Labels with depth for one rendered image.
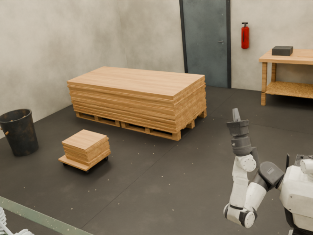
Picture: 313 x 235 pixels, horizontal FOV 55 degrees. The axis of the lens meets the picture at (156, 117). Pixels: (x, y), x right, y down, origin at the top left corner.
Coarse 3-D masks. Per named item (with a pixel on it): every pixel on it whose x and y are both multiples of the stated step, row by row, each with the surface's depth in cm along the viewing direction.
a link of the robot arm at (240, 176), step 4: (236, 168) 146; (240, 168) 146; (232, 172) 147; (236, 172) 145; (240, 172) 146; (244, 172) 146; (236, 176) 144; (240, 176) 145; (244, 176) 144; (236, 180) 141; (240, 180) 139; (244, 180) 139; (248, 180) 141; (240, 184) 139; (244, 184) 139
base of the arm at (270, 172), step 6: (264, 162) 154; (270, 162) 154; (264, 168) 152; (270, 168) 152; (276, 168) 152; (264, 174) 150; (270, 174) 150; (276, 174) 150; (282, 174) 150; (270, 180) 149; (276, 180) 148; (270, 186) 150
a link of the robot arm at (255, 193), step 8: (256, 184) 150; (248, 192) 149; (256, 192) 148; (264, 192) 149; (248, 200) 146; (256, 200) 146; (224, 208) 147; (248, 208) 144; (256, 208) 146; (224, 216) 147; (248, 216) 138; (256, 216) 144; (248, 224) 139
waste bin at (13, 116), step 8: (8, 112) 496; (16, 112) 502; (24, 112) 503; (0, 120) 481; (8, 120) 497; (16, 120) 459; (24, 120) 468; (32, 120) 488; (0, 128) 474; (8, 128) 463; (16, 128) 465; (24, 128) 472; (32, 128) 487; (8, 136) 472; (16, 136) 470; (24, 136) 476; (32, 136) 488; (16, 144) 477; (24, 144) 481; (32, 144) 491; (16, 152) 487; (24, 152) 486; (32, 152) 494
